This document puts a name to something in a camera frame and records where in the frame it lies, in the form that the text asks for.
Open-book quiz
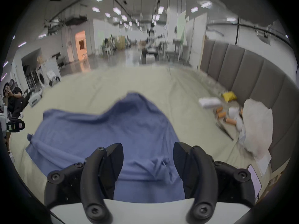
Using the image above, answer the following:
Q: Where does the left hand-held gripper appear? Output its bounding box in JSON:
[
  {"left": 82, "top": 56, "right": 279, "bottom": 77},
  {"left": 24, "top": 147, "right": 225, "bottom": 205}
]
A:
[{"left": 0, "top": 112, "right": 25, "bottom": 133}]

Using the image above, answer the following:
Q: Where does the grey padded headboard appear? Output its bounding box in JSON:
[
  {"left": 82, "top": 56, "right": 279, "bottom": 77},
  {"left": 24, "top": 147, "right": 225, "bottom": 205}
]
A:
[{"left": 200, "top": 39, "right": 299, "bottom": 173}]

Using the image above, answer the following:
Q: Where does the white flat packet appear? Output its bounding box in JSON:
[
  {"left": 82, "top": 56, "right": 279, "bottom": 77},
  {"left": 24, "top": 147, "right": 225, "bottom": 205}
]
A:
[{"left": 199, "top": 97, "right": 221, "bottom": 108}]

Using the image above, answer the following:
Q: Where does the phone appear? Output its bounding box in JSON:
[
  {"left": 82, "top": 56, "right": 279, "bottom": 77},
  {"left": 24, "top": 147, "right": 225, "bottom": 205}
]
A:
[{"left": 247, "top": 164, "right": 262, "bottom": 196}]

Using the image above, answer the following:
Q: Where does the white washing machine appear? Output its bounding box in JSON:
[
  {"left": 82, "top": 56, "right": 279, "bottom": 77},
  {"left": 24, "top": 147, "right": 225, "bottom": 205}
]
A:
[{"left": 36, "top": 59, "right": 62, "bottom": 88}]

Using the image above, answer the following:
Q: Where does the yellow bag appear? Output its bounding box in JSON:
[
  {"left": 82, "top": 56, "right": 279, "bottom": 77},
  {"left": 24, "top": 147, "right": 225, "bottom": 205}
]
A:
[{"left": 221, "top": 91, "right": 238, "bottom": 102}]

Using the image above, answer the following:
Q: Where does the bed with beige sheet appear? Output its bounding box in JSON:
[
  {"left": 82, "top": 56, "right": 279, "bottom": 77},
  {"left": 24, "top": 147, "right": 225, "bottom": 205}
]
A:
[{"left": 9, "top": 65, "right": 284, "bottom": 209}]

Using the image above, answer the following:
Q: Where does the white round bundle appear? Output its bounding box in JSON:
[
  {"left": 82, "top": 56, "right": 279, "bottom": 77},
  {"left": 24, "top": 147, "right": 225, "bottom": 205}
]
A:
[{"left": 228, "top": 107, "right": 241, "bottom": 119}]

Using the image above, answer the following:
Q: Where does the white plastic bag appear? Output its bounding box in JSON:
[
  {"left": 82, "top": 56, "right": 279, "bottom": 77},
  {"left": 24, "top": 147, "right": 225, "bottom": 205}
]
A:
[{"left": 238, "top": 98, "right": 274, "bottom": 158}]

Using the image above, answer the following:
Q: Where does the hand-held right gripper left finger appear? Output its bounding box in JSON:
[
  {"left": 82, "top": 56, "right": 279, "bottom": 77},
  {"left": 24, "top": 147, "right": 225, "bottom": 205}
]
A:
[{"left": 44, "top": 143, "right": 124, "bottom": 224}]

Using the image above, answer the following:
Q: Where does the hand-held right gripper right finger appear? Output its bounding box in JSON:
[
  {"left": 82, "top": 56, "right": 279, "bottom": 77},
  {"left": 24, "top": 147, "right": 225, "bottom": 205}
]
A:
[{"left": 173, "top": 142, "right": 255, "bottom": 224}]

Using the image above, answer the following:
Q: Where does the blue shirt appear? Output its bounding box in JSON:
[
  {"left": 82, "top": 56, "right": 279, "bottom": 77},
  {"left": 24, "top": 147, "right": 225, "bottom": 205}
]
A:
[{"left": 26, "top": 92, "right": 187, "bottom": 203}]

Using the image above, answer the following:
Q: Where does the dark table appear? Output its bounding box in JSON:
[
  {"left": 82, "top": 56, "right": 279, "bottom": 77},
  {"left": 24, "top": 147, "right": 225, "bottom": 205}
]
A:
[{"left": 141, "top": 48, "right": 160, "bottom": 64}]

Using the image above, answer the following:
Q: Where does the thin black stick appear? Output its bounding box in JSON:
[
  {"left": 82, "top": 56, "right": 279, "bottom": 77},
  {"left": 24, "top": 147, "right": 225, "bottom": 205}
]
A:
[{"left": 215, "top": 122, "right": 234, "bottom": 141}]

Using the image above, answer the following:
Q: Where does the white paper sheet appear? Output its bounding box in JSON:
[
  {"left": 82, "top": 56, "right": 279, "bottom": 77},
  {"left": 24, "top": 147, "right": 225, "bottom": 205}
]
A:
[{"left": 254, "top": 153, "right": 272, "bottom": 175}]

